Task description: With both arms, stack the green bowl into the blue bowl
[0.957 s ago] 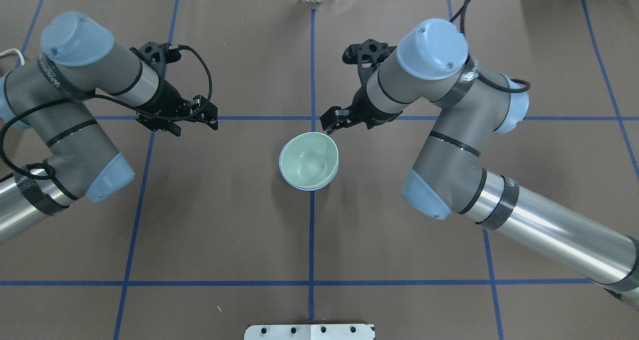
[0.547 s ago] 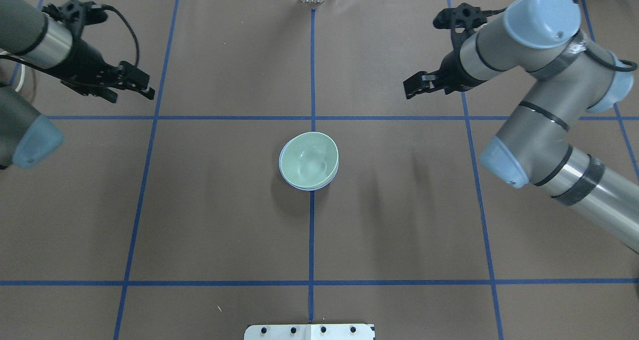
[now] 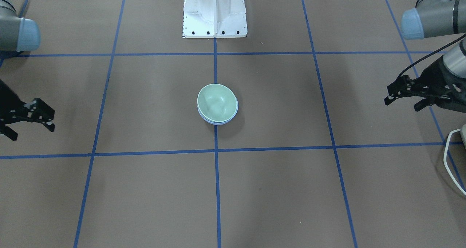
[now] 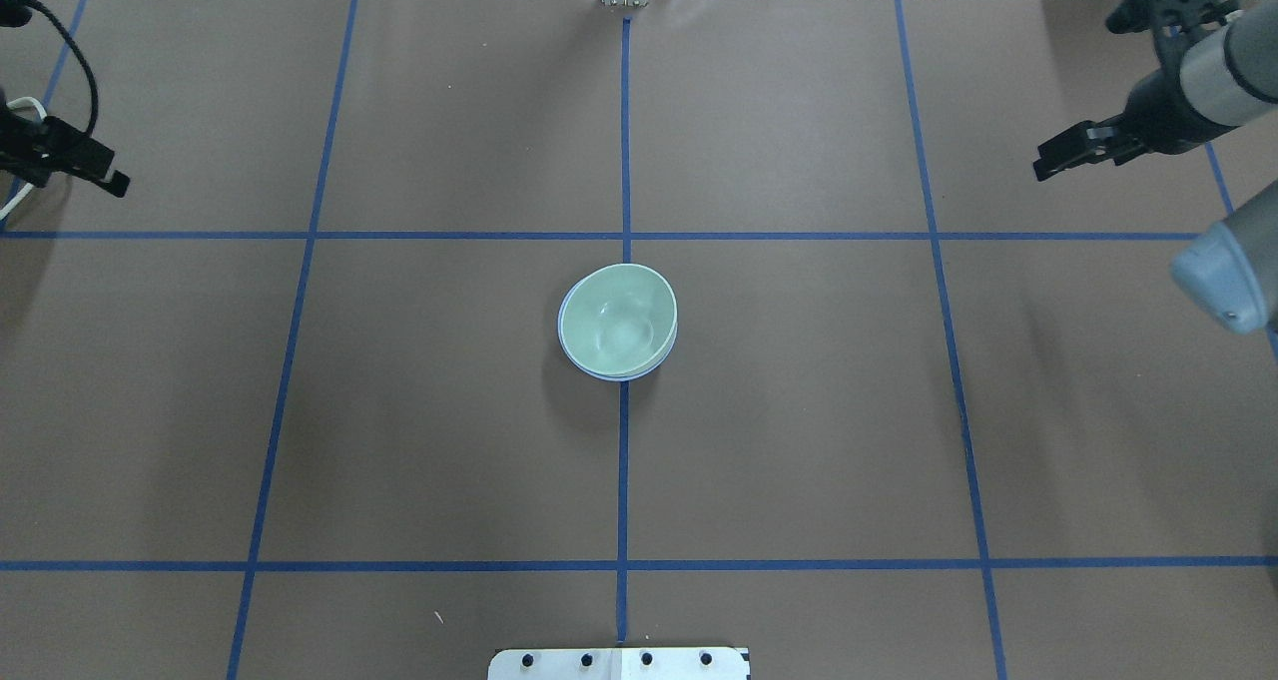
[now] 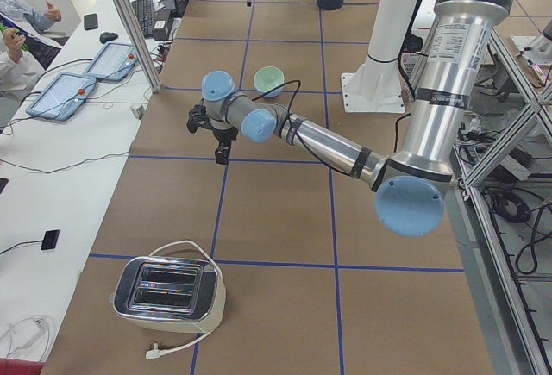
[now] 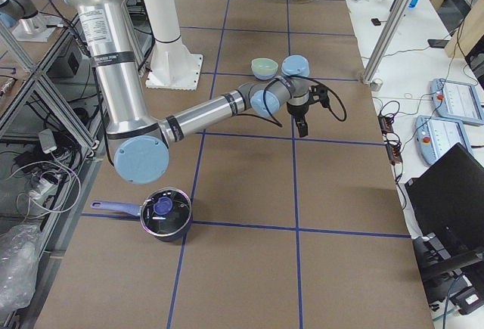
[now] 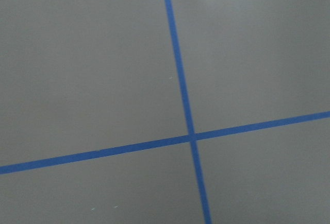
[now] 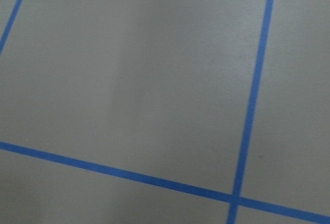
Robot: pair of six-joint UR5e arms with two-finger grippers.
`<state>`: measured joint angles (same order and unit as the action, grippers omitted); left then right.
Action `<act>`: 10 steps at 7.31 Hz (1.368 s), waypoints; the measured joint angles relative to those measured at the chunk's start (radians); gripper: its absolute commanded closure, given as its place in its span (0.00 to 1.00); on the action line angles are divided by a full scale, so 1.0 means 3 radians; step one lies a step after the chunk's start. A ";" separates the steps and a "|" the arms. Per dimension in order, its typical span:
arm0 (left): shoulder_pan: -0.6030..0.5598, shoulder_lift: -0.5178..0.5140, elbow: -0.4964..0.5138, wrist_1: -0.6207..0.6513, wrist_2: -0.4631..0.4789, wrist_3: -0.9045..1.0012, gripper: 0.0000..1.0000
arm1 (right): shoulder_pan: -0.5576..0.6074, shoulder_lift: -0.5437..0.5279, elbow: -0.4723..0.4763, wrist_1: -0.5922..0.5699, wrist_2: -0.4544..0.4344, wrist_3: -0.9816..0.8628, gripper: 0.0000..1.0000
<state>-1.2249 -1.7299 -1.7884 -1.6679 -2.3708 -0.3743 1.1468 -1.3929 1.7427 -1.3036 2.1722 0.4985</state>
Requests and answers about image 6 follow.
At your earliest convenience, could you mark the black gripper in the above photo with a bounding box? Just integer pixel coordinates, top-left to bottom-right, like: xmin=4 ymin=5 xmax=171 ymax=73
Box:
xmin=287 ymin=103 xmax=309 ymax=138

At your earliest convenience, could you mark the green bowl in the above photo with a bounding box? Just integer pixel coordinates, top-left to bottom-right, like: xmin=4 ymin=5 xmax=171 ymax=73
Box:
xmin=251 ymin=57 xmax=279 ymax=70

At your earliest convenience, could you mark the blue bowl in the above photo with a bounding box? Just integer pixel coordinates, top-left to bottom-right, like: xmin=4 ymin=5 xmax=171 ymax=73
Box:
xmin=252 ymin=70 xmax=277 ymax=80

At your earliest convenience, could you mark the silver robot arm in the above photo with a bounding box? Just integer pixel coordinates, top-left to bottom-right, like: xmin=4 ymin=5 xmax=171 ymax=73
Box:
xmin=64 ymin=0 xmax=309 ymax=185

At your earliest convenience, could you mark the orange black usb hub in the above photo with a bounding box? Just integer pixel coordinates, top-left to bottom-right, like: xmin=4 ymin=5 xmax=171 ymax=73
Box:
xmin=378 ymin=116 xmax=403 ymax=165

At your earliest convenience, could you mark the near blue teach pendant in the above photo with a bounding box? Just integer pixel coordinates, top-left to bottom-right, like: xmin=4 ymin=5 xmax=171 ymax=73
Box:
xmin=415 ymin=115 xmax=473 ymax=165

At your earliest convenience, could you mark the blue teach pendant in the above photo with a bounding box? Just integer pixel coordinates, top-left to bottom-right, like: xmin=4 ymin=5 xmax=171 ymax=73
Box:
xmin=430 ymin=79 xmax=483 ymax=126
xmin=415 ymin=115 xmax=473 ymax=165

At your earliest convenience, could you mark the far blue teach pendant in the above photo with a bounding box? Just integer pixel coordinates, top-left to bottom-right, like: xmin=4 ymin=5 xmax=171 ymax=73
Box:
xmin=430 ymin=79 xmax=483 ymax=126

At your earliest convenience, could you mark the black laptop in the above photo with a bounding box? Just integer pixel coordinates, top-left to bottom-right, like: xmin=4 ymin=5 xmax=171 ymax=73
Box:
xmin=404 ymin=141 xmax=484 ymax=250

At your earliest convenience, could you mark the clear plastic bag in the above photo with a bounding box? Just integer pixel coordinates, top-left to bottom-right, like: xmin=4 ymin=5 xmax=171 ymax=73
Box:
xmin=1 ymin=225 xmax=41 ymax=316

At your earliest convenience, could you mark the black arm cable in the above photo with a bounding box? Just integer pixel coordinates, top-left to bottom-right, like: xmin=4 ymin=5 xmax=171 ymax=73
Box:
xmin=260 ymin=76 xmax=347 ymax=129

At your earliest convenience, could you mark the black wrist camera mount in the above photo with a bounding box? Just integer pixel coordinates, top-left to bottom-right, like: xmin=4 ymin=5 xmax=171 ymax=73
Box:
xmin=309 ymin=84 xmax=330 ymax=109

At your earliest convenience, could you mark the aluminium frame post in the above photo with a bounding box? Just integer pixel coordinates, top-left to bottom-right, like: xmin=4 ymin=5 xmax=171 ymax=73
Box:
xmin=360 ymin=0 xmax=411 ymax=92

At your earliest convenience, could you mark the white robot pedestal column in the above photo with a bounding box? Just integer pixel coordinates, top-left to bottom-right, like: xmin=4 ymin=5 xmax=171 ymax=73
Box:
xmin=144 ymin=0 xmax=203 ymax=90

